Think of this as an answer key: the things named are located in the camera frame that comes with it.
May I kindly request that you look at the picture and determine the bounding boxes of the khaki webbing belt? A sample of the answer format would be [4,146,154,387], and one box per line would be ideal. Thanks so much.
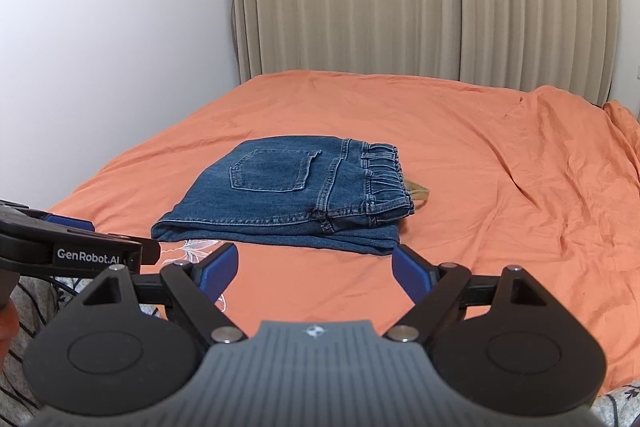
[405,179,431,207]

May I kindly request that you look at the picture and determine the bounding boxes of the blue denim jeans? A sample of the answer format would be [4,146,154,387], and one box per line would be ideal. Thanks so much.
[151,135,414,256]

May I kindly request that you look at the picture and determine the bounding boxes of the operator left hand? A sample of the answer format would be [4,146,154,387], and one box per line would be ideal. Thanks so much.
[0,270,20,362]

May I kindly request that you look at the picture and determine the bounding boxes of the grey patterned blanket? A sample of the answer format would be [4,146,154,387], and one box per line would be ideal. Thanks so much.
[1,277,639,426]

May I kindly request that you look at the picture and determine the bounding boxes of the orange bed sheet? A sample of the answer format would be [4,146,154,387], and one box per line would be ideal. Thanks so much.
[54,72,639,389]

